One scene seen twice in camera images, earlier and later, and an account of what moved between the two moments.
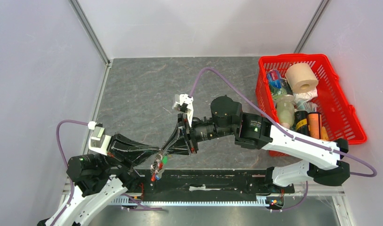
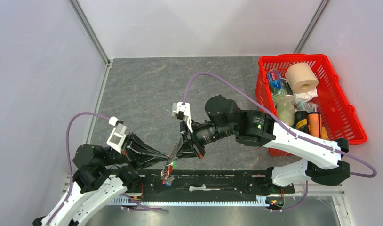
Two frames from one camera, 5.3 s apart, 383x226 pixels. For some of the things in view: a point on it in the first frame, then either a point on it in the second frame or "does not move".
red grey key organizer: x=156 y=168 to x=166 y=177
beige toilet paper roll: x=301 y=78 does not move
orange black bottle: x=315 y=121 does not move
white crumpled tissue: x=307 y=96 does not move
